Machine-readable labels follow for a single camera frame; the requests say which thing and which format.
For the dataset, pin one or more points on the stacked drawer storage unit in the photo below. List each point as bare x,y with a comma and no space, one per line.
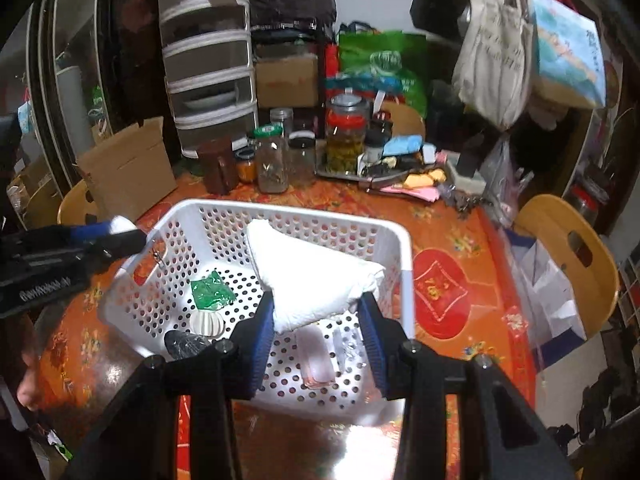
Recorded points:
205,60

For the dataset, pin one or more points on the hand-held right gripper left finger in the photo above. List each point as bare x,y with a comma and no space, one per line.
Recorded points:
261,342

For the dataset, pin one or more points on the metal tray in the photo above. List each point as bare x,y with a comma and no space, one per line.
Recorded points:
340,176

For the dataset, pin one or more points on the open cardboard box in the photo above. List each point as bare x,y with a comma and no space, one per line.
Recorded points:
130,165

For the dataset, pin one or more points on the black plastic covered stack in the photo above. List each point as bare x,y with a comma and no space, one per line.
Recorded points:
292,0

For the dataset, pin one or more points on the black plastic bundle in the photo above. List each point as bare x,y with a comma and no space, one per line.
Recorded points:
187,345

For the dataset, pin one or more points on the white cloth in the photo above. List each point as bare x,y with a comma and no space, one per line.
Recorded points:
310,280

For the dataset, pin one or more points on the blue box with white paper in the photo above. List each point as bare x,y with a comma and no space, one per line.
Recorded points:
545,285

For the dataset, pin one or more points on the closed cardboard box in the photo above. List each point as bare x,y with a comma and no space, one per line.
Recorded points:
287,82

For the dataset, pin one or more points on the white scalloped soft pouch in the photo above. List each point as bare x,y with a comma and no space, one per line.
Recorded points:
209,324

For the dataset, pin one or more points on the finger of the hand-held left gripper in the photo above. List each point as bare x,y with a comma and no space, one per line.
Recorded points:
120,247
95,229

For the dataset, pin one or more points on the small orange jar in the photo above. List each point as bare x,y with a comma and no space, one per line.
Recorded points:
246,167

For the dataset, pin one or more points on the clear plastic zip bag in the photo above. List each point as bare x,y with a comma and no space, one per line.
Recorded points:
350,352

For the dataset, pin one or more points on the dark green hanging bag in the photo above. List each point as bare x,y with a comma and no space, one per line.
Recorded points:
440,0

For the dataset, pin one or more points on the large glass pickle jar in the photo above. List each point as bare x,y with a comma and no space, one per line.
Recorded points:
346,135

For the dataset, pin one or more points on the blue cloth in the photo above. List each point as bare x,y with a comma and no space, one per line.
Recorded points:
402,146

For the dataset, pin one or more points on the person's left hand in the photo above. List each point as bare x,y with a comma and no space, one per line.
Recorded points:
31,385

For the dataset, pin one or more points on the beige canvas tote bag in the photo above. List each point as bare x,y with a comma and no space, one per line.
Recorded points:
492,60

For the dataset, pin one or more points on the clear hanging plastic bag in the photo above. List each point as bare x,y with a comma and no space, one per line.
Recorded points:
505,180

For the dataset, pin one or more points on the blue printed paper bag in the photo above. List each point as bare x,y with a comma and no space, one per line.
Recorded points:
567,45

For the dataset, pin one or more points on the pink and yellow papers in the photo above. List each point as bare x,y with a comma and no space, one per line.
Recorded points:
415,187

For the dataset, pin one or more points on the mirrored cabinet door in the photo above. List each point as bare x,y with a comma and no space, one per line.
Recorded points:
75,60

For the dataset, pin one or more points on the brown jar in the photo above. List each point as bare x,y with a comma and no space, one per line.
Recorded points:
217,167

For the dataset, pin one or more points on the green lid glass jar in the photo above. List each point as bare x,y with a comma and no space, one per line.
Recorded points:
272,165

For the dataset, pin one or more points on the white perforated plastic basket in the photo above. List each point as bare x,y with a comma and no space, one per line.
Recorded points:
300,212

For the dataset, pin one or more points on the white towel pink edge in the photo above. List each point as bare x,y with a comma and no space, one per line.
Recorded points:
315,365

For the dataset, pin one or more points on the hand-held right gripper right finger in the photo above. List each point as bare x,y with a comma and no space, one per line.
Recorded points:
372,342

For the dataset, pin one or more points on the wooden chair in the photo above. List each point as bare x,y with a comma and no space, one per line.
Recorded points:
405,120
75,205
550,215

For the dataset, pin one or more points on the green plastic packet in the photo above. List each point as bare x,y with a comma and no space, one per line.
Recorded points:
212,291

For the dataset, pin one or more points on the green shopping bag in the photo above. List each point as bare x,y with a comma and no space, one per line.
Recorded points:
382,60

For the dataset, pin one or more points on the black lid glass jar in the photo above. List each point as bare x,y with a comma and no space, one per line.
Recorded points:
302,160

